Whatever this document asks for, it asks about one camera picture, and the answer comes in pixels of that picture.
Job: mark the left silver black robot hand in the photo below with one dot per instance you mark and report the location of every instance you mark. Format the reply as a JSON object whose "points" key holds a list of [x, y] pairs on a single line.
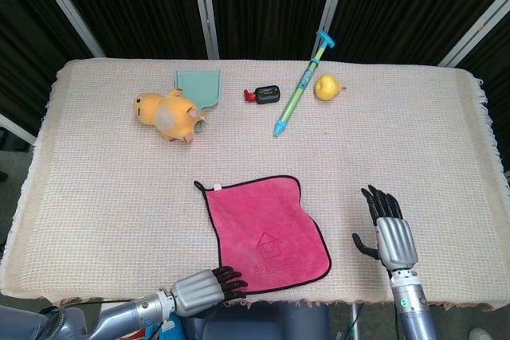
{"points": [[197, 292]]}

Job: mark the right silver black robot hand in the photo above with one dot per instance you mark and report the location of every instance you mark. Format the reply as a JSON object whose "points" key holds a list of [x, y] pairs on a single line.
{"points": [[394, 240]]}

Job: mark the pink towel with black trim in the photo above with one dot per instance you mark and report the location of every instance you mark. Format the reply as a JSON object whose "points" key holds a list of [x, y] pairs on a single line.
{"points": [[259, 228]]}

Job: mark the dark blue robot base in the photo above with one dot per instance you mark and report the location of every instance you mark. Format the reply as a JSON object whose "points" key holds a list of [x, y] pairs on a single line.
{"points": [[259, 324]]}

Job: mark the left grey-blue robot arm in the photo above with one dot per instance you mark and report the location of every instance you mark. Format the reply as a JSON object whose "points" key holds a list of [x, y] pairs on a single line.
{"points": [[127, 312]]}

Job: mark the blue plastic container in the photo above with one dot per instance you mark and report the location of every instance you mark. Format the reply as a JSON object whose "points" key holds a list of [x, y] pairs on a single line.
{"points": [[173, 328]]}

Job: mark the silver table leg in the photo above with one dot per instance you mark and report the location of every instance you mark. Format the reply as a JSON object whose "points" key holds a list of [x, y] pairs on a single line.
{"points": [[354, 324]]}

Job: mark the beige woven tablecloth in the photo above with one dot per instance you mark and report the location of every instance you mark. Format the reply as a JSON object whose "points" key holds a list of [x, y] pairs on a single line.
{"points": [[99, 216]]}

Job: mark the white shoe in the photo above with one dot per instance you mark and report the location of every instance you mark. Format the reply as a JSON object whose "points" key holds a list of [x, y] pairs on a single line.
{"points": [[481, 334]]}

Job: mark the yellow pear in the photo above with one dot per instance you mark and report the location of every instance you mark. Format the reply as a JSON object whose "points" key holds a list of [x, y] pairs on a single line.
{"points": [[326, 88]]}

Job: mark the green blue toy water squirter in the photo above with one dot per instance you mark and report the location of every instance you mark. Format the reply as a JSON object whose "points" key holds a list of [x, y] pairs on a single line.
{"points": [[296, 93]]}

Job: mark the yellow plush animal toy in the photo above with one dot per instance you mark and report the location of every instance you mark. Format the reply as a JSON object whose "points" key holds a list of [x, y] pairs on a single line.
{"points": [[171, 113]]}

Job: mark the black and red clip device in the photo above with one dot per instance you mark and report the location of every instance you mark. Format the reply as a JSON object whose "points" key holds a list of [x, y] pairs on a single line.
{"points": [[267, 94]]}

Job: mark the teal green dustpan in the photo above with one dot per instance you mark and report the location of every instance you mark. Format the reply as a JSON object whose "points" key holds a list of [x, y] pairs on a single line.
{"points": [[201, 87]]}

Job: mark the black pleated curtain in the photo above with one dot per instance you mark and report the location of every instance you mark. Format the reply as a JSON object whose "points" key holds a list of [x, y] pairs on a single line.
{"points": [[139, 5]]}

